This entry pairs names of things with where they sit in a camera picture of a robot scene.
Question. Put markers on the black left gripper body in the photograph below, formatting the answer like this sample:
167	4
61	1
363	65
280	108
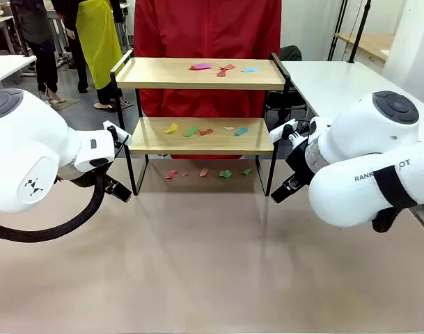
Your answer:
76	175

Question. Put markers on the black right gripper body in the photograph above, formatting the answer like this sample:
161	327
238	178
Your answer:
300	160

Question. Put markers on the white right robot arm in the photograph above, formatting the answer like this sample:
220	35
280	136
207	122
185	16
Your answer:
354	195

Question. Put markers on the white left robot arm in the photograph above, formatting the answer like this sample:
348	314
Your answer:
23	149

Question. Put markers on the green paper scrap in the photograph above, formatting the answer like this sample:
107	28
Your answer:
246	171
190	131
225	173

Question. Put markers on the light blue paper scrap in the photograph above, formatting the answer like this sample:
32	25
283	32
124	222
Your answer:
242	131
250	70

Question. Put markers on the white paper scrap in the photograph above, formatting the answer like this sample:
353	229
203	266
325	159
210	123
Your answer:
228	128

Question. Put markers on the large white table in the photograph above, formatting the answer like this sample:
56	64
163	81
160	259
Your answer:
323	83

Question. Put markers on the yellow paper scrap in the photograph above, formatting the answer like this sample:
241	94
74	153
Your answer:
171	128

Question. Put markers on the black office chair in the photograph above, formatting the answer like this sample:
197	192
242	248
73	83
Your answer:
290	54

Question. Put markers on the mannequin in dark clothes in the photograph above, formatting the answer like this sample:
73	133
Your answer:
44	62

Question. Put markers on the black stand pole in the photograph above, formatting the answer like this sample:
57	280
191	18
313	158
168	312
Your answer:
338	33
359	33

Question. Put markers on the wooden background table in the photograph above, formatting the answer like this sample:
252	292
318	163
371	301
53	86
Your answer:
368	43

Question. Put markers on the mannequin with yellow apron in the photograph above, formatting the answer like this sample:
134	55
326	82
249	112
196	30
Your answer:
96	41

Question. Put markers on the person in red jacket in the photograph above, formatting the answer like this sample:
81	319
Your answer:
208	28

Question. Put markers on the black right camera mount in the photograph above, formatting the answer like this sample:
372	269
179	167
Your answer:
298	134

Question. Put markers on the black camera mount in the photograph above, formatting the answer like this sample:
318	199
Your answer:
123	148
298	134

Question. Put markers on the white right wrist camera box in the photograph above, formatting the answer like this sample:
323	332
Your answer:
279	132

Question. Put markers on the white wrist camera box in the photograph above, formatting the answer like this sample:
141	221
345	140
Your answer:
123	136
279	132

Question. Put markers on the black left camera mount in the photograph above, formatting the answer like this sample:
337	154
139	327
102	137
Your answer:
123	148

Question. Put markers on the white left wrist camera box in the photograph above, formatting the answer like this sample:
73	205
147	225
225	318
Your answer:
123	136

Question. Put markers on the beige mannequin base plate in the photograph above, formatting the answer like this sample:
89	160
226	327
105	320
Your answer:
63	103

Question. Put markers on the two-tier wooden shelf black frame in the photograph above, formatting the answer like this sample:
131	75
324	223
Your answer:
197	84

